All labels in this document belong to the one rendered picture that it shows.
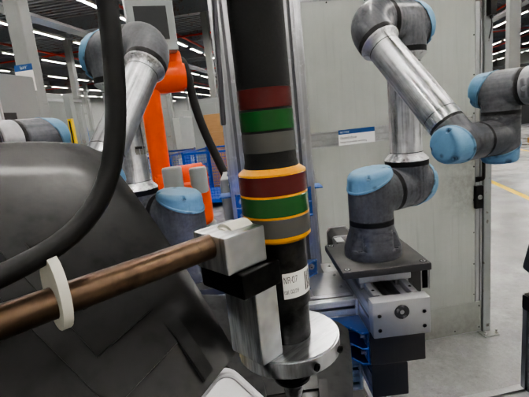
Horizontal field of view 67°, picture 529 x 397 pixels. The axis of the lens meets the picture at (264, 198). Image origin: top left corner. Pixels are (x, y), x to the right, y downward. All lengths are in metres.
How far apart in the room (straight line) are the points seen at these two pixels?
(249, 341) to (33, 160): 0.20
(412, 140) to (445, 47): 1.35
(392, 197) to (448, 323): 1.77
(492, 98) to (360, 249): 0.46
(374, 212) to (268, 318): 0.82
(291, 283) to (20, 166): 0.20
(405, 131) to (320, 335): 0.89
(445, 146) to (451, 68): 1.61
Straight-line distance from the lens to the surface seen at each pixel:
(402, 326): 1.02
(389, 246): 1.08
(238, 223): 0.24
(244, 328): 0.26
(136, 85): 0.94
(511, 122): 0.98
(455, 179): 2.50
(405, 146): 1.14
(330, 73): 2.16
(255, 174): 0.24
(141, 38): 1.02
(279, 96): 0.24
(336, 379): 0.42
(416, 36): 1.13
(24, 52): 7.19
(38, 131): 0.90
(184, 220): 1.01
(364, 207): 1.05
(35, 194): 0.31
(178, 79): 4.31
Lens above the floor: 1.43
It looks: 11 degrees down
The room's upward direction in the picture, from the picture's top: 6 degrees counter-clockwise
